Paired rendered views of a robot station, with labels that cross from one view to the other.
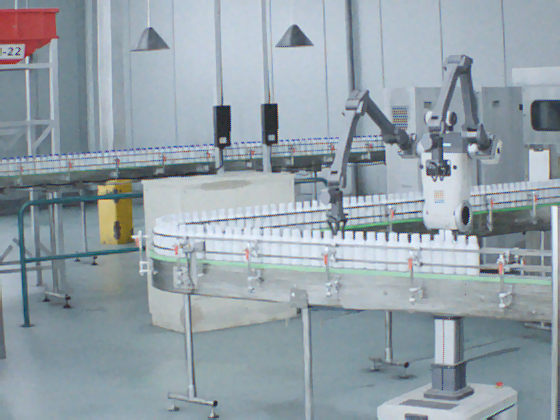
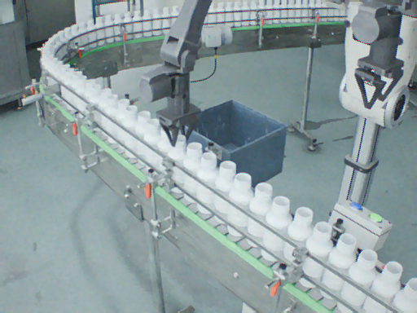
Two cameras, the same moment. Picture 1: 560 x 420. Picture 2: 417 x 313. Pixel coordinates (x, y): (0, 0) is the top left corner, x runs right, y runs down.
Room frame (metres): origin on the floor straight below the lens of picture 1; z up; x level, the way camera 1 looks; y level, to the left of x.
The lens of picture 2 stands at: (4.74, -0.57, 1.75)
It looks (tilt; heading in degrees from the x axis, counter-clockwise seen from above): 33 degrees down; 11
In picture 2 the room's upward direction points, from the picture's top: 1 degrees clockwise
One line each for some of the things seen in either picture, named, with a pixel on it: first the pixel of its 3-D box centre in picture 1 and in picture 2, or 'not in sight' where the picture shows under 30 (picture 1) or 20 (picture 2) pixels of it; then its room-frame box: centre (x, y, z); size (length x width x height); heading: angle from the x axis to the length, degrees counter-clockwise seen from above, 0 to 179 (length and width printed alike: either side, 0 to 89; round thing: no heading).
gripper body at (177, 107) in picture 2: (337, 209); (177, 103); (5.70, -0.30, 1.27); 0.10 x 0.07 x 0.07; 143
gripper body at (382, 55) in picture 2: (437, 155); (383, 51); (5.55, -0.76, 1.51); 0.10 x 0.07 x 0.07; 142
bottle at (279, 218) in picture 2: (403, 252); (277, 229); (5.49, -0.58, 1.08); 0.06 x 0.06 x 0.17
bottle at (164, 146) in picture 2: (328, 248); (168, 154); (5.74, -0.26, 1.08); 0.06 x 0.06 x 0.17
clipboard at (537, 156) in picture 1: (538, 168); not in sight; (9.26, -2.06, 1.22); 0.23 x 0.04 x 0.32; 35
